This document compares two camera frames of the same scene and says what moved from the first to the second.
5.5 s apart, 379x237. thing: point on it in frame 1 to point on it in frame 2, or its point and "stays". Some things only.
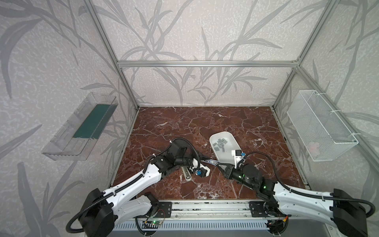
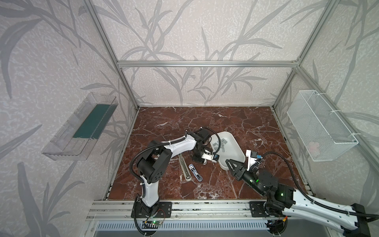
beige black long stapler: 186,174 stays
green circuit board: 156,222 stays
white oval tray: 222,143 stays
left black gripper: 192,166 to 204,152
